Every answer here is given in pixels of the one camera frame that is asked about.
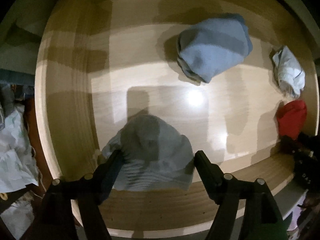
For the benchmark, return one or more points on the light wooden drawer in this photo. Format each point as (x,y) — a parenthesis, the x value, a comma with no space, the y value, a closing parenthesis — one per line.
(101,62)

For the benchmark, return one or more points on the light blue folded cloth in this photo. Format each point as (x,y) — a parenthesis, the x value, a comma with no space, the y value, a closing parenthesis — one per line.
(210,47)

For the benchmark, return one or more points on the grey striped rolled cloth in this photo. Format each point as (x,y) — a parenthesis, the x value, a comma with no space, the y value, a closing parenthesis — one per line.
(288,73)

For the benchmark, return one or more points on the white crumpled plastic bag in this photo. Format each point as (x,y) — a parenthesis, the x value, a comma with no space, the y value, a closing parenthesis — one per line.
(18,169)

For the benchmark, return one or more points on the red folded underwear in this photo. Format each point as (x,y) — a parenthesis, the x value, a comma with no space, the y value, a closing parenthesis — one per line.
(291,118)

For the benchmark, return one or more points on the grey ribbed sock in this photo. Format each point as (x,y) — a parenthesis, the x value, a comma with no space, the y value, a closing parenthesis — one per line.
(156,155)

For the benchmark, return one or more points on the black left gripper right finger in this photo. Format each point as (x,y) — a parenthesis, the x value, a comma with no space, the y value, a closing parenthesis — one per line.
(262,218)

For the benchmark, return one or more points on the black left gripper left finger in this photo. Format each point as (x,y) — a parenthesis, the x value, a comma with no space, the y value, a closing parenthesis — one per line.
(55,218)

